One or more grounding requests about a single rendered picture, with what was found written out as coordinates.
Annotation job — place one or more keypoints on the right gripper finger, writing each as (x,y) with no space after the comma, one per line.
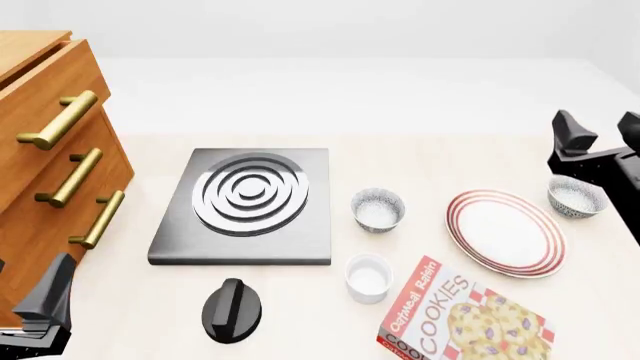
(570,131)
(631,129)

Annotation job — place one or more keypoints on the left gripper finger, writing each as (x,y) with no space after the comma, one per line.
(50,296)

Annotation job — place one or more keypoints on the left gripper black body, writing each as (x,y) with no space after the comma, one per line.
(30,343)

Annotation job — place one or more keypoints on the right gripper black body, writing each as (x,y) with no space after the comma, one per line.
(590,165)

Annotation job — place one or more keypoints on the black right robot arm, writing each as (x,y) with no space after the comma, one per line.
(627,202)

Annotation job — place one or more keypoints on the patterned black-and-white bowl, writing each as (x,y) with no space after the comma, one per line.
(377,213)
(575,198)

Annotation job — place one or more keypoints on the white plate with red rings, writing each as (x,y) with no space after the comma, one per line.
(502,232)

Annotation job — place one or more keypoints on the flat black stove plate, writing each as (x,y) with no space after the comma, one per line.
(175,243)

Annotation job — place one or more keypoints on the wooden drawer, lowest of cabinet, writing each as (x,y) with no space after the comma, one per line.
(55,247)

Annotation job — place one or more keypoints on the wooden cabinet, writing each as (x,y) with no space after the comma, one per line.
(30,240)

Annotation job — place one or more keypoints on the wooden drawer, middle-sized front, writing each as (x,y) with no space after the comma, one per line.
(30,210)

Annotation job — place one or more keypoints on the round black stove knob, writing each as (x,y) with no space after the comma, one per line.
(231,313)

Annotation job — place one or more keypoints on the wooden drawer, slightly open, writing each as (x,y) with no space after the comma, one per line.
(30,108)

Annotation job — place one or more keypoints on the oatmeal raisin cookies box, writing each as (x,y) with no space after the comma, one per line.
(465,318)

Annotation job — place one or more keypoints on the small white ramekin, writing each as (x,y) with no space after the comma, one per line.
(367,279)

